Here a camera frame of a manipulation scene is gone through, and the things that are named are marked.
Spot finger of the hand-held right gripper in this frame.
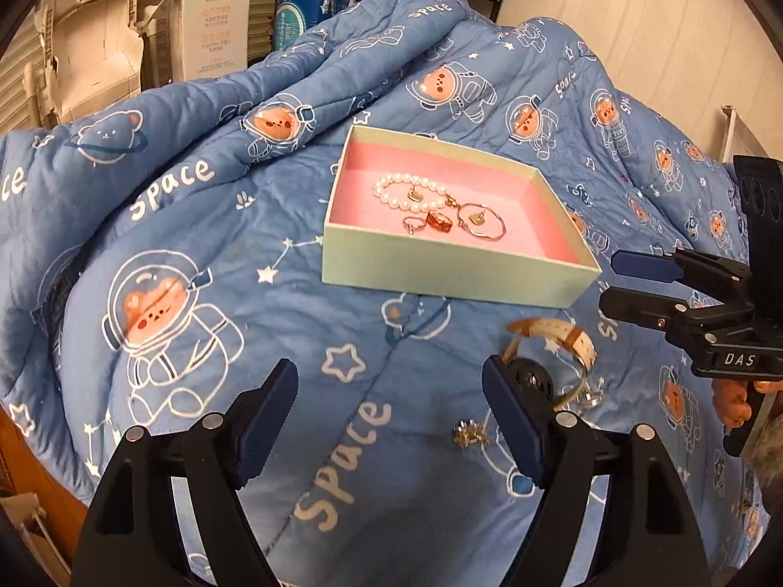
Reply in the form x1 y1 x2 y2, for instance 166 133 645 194
610 248 755 287
599 287 738 346

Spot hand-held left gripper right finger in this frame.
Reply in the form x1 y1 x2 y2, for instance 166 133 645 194
482 355 714 587

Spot gold bangle with charm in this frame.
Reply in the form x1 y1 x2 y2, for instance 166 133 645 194
455 201 508 241

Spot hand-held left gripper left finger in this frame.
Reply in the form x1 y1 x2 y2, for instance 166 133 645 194
70 358 300 587

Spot white baby high chair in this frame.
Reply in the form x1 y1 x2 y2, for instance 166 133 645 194
21 0 184 126

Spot green box with pink lining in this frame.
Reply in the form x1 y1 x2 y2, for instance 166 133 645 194
322 125 603 309

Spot blue astronaut bear printed blanket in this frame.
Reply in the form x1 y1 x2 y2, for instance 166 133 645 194
0 0 783 587

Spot tall white carton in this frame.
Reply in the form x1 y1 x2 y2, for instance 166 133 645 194
182 0 261 82

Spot white pearl bracelet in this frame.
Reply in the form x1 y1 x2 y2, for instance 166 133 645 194
372 172 452 215

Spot beige strap wristwatch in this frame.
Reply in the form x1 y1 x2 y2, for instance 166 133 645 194
502 316 598 412

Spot person's right hand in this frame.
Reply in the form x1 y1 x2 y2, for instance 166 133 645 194
711 376 783 430

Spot silver crystal ring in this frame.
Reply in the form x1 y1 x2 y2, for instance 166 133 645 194
575 379 607 410

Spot louvered closet door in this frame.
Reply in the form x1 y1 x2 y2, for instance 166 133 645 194
0 0 62 135

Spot blue tissue pack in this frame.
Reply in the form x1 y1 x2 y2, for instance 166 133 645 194
273 0 362 53

